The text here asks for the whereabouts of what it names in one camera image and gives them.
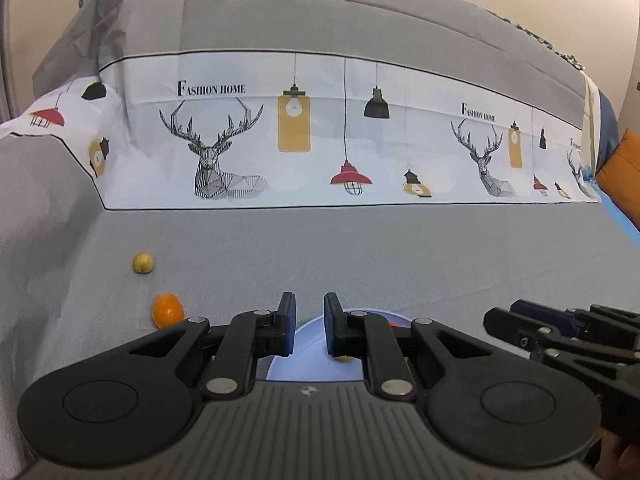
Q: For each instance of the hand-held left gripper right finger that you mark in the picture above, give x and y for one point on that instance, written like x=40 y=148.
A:
x=331 y=322

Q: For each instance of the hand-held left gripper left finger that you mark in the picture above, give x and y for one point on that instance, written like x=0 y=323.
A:
x=287 y=321

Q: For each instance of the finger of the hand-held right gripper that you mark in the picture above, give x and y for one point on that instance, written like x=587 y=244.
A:
x=525 y=342
x=542 y=314

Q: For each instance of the light blue bowl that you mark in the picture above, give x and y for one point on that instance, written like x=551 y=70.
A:
x=307 y=345

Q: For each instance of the grey bed sheet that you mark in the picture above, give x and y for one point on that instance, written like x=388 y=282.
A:
x=400 y=250

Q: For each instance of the bare orange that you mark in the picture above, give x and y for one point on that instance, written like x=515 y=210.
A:
x=167 y=309

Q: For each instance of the light blue strip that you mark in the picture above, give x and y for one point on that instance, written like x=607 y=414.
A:
x=614 y=212

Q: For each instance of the orange pillow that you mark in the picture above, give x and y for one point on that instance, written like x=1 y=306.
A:
x=622 y=170

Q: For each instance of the deer print blanket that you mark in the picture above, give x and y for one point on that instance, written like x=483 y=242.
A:
x=350 y=135

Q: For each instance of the blue cloth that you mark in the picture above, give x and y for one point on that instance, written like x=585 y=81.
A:
x=607 y=120

